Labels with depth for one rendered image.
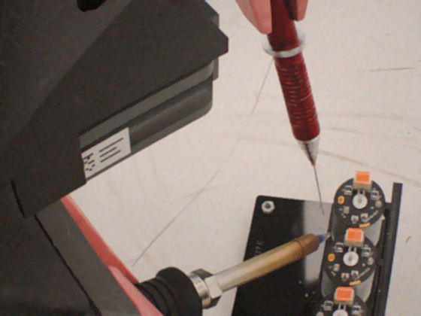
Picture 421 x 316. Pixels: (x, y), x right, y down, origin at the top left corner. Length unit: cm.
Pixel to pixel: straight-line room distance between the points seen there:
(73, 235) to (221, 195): 24
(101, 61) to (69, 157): 3
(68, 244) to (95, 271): 1
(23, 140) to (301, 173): 32
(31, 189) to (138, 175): 31
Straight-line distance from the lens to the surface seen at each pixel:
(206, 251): 47
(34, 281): 21
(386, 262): 40
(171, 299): 32
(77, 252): 24
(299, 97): 33
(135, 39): 17
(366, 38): 54
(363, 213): 41
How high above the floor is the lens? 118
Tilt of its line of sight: 60 degrees down
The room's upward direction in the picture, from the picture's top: 11 degrees counter-clockwise
